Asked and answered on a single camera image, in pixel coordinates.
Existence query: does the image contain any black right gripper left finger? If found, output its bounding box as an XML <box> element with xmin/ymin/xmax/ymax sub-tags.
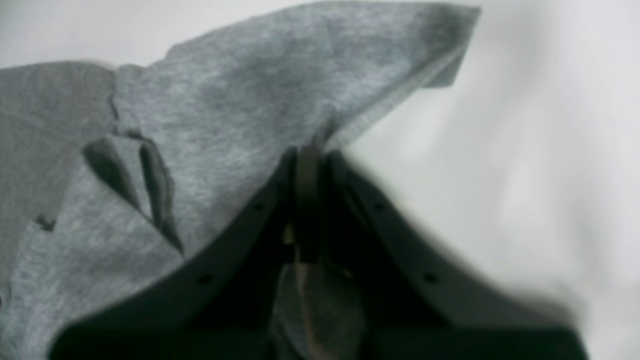
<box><xmin>49</xmin><ymin>146</ymin><xmax>323</xmax><ymax>360</ymax></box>

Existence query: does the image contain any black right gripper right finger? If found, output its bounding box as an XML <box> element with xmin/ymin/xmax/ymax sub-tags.
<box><xmin>326</xmin><ymin>151</ymin><xmax>588</xmax><ymax>360</ymax></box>

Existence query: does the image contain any grey Hugging Face T-shirt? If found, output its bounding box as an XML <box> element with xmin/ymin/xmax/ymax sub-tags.
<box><xmin>1</xmin><ymin>2</ymin><xmax>481</xmax><ymax>360</ymax></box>

